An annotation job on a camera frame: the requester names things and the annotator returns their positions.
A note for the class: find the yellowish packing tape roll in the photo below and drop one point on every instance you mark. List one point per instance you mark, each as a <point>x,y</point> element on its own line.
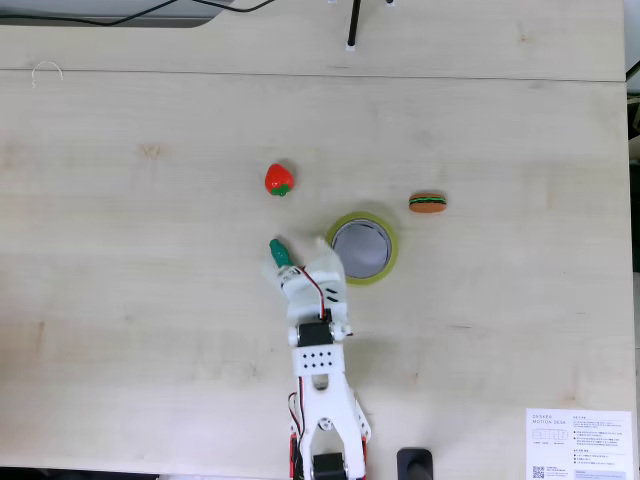
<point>394,250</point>

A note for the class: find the red toy strawberry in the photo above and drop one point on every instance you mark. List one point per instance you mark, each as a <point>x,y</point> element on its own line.
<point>277,177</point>

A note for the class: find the toy hamburger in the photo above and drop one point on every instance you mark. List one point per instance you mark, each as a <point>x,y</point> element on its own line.
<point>428,203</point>

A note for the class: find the black monitor stand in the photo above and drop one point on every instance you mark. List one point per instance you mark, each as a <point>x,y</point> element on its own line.
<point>415,462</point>

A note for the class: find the white printed paper sheet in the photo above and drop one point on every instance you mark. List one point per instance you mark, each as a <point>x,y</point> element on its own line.
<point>577,445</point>

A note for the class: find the black camera tripod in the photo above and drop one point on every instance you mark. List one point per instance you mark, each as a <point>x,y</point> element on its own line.
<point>354,25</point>

